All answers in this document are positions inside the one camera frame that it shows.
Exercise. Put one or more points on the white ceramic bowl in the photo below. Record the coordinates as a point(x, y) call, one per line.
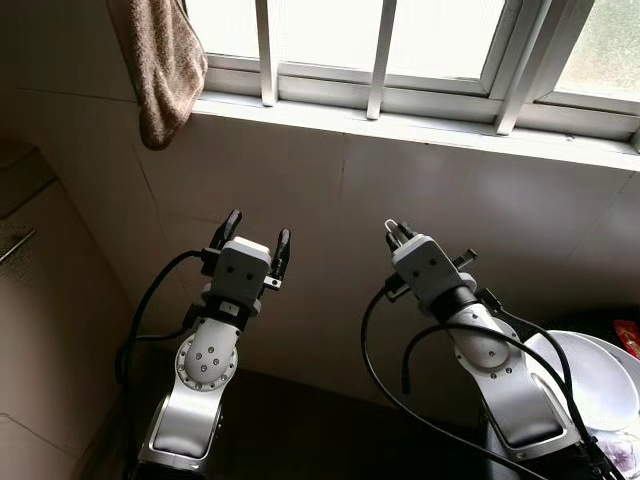
point(590, 385)

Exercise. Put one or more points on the white floral plate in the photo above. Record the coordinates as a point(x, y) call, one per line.
point(625, 455)

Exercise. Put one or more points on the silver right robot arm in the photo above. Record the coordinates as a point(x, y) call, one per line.
point(510, 400)

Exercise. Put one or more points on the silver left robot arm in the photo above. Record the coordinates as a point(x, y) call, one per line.
point(205, 365)

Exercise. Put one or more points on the white framed window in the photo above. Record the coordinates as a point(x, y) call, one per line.
point(320, 90)

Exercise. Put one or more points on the brown hanging towel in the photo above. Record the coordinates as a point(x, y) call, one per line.
point(160, 70)

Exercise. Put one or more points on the red snack packet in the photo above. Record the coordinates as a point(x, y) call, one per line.
point(627, 333)

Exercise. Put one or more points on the white window security bar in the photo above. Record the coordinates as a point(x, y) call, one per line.
point(267, 50)
point(380, 60)
point(530, 70)

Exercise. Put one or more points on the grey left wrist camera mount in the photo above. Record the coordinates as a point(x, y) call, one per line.
point(243, 270)

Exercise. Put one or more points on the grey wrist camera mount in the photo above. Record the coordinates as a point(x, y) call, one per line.
point(428, 270)
point(243, 270)

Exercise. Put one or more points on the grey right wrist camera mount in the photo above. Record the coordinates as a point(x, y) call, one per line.
point(428, 270)

